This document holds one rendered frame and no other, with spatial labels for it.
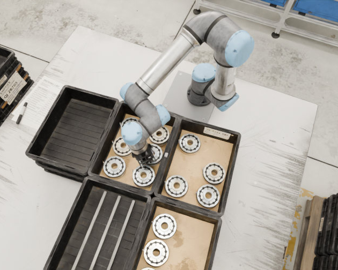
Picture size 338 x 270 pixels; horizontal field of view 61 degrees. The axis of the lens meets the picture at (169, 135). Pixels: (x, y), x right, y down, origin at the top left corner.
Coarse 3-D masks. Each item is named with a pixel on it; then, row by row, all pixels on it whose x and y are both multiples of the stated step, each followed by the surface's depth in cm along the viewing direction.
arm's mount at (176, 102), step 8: (184, 72) 166; (176, 80) 164; (184, 80) 164; (176, 88) 162; (184, 88) 162; (168, 96) 160; (176, 96) 160; (184, 96) 160; (168, 104) 158; (176, 104) 158; (184, 104) 158; (192, 104) 158; (208, 104) 158; (176, 112) 156; (184, 112) 156; (192, 112) 156; (200, 112) 156; (208, 112) 156; (200, 120) 154; (208, 120) 155
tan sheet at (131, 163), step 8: (120, 128) 143; (168, 128) 144; (120, 136) 141; (112, 152) 138; (128, 160) 136; (112, 168) 134; (128, 168) 134; (152, 168) 134; (104, 176) 132; (128, 176) 132; (144, 176) 132; (152, 184) 131
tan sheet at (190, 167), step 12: (192, 132) 143; (204, 144) 140; (216, 144) 140; (228, 144) 140; (180, 156) 137; (192, 156) 137; (204, 156) 137; (216, 156) 137; (228, 156) 137; (180, 168) 134; (192, 168) 134; (192, 180) 132; (192, 192) 129
